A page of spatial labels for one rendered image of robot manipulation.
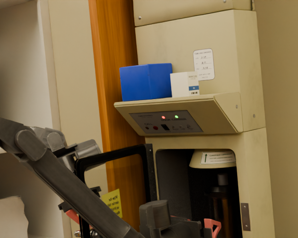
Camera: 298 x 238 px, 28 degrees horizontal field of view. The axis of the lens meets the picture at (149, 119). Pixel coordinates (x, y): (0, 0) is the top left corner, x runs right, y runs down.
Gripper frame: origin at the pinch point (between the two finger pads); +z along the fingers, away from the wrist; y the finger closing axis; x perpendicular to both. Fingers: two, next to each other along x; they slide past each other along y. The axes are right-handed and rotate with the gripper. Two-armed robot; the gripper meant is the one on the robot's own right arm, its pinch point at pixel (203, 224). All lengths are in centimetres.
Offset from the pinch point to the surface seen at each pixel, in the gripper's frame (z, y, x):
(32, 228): 42, 127, 22
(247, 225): -0.2, -13.6, -0.8
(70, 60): 44, 91, -51
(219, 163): 2.9, -5.1, -15.7
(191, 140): 0.3, 1.2, -22.1
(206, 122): -5.5, -8.1, -27.4
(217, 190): 6.9, -0.8, -7.6
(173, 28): 1, 4, -52
